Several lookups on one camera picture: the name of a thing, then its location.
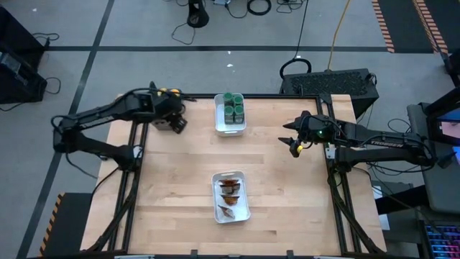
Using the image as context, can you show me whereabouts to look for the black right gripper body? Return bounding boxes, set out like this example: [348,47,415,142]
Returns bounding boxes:
[290,114,337,158]

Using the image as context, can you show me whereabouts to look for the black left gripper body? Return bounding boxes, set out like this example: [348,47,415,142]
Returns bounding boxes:
[143,92,185,122]

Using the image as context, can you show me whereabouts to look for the white plastic handled bin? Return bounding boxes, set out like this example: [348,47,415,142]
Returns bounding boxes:
[211,170,252,224]
[214,92,248,137]

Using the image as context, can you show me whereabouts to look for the grey plastic bin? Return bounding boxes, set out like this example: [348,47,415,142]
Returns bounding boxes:
[150,118,174,132]

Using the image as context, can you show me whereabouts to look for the black perforated case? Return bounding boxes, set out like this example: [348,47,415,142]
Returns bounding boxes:
[279,68,381,119]

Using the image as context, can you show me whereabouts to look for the black stand base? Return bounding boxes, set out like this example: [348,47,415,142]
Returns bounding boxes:
[186,0,211,29]

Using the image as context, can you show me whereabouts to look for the black computer monitor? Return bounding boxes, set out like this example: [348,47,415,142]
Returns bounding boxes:
[425,88,460,147]

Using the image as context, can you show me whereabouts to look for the grey desk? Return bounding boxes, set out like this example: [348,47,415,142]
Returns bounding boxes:
[407,102,460,215]

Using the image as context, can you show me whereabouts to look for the black mat orange striped edges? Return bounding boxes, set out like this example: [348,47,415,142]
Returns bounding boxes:
[371,0,450,55]
[38,191,93,257]

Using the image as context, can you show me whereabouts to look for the black equipment case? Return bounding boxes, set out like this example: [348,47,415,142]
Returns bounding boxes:
[0,6,48,105]

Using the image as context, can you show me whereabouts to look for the backlit computer keyboard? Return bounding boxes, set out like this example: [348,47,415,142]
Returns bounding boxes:
[425,224,460,259]

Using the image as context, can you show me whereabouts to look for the black coiled floor cable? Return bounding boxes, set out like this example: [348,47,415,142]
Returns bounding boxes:
[247,0,273,17]
[279,57,313,82]

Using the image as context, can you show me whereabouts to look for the yellow hanging cable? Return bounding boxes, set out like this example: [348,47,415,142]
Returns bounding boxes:
[326,0,351,71]

